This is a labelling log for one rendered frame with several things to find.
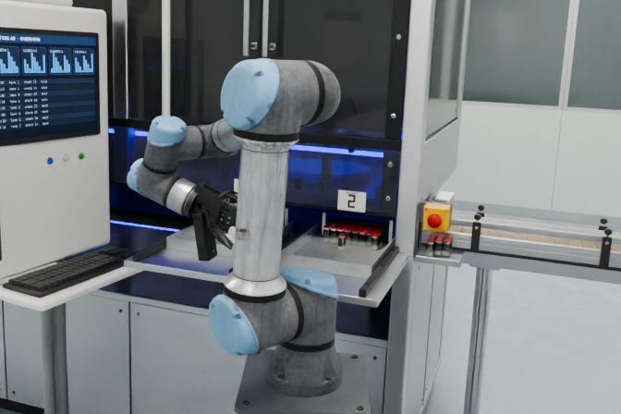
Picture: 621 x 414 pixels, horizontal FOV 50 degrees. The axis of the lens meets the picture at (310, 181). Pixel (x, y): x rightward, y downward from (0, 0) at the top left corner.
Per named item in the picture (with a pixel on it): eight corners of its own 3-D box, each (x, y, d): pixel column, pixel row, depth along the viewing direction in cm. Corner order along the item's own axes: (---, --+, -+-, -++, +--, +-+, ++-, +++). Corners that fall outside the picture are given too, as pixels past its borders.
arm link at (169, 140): (190, 112, 149) (180, 153, 154) (144, 113, 142) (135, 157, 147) (208, 128, 145) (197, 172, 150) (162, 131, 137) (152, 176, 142)
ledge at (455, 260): (422, 249, 208) (423, 243, 208) (465, 254, 204) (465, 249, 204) (415, 261, 195) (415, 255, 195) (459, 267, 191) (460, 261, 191)
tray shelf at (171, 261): (206, 225, 224) (206, 220, 224) (412, 253, 203) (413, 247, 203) (123, 266, 180) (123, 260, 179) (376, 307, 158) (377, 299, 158)
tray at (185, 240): (219, 222, 223) (219, 212, 222) (292, 231, 215) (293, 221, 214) (166, 249, 191) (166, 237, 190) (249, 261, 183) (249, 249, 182)
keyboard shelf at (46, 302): (91, 251, 218) (90, 243, 218) (158, 266, 206) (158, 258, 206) (-33, 292, 179) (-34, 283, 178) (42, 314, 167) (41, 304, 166)
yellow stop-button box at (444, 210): (425, 225, 199) (427, 200, 197) (450, 227, 197) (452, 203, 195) (421, 230, 192) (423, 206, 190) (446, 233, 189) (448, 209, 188)
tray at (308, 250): (316, 235, 212) (317, 224, 211) (396, 245, 204) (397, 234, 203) (276, 264, 180) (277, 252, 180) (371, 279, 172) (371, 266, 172)
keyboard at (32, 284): (110, 250, 211) (110, 243, 211) (144, 258, 205) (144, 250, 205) (2, 287, 176) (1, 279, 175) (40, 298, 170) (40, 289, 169)
